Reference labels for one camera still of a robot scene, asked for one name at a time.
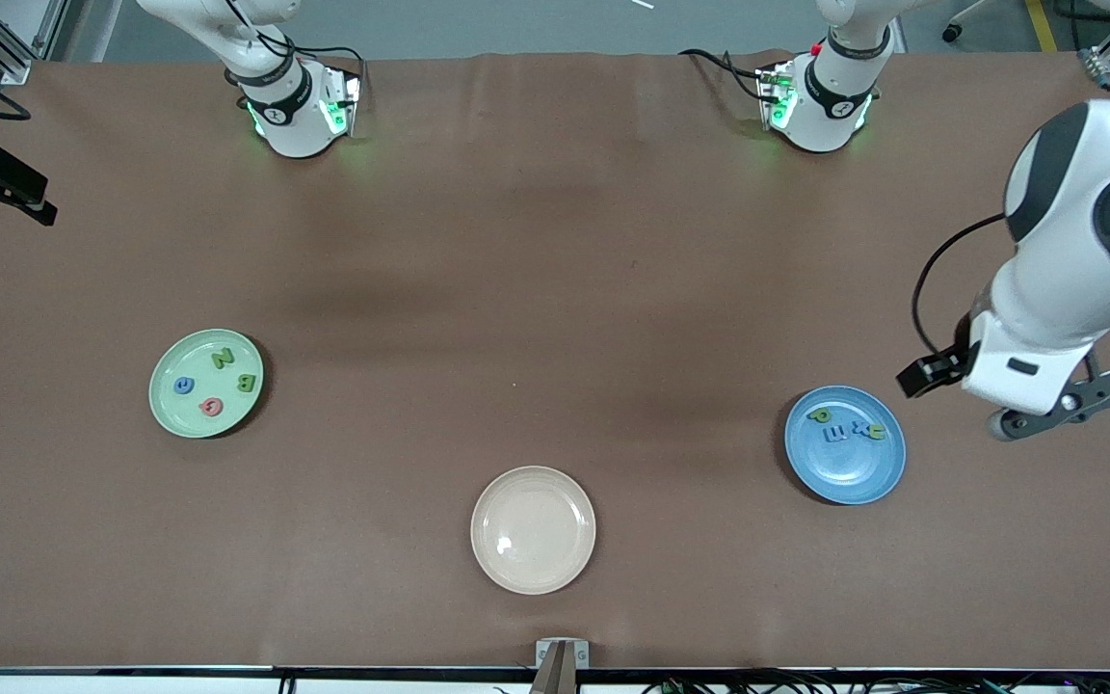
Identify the blue plate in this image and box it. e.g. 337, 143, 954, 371
784, 386, 907, 506

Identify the green plate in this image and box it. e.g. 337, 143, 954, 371
148, 329, 265, 440

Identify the office chair caster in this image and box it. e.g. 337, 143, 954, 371
940, 0, 990, 45

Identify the beige plate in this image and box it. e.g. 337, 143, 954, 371
470, 466, 597, 596

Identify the brown table mat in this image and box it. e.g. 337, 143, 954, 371
0, 50, 1110, 670

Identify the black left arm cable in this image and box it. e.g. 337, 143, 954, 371
912, 214, 1009, 358

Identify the black base power cable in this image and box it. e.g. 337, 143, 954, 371
678, 48, 778, 97
280, 34, 365, 64

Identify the metal bracket with post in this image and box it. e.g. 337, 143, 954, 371
528, 638, 591, 694

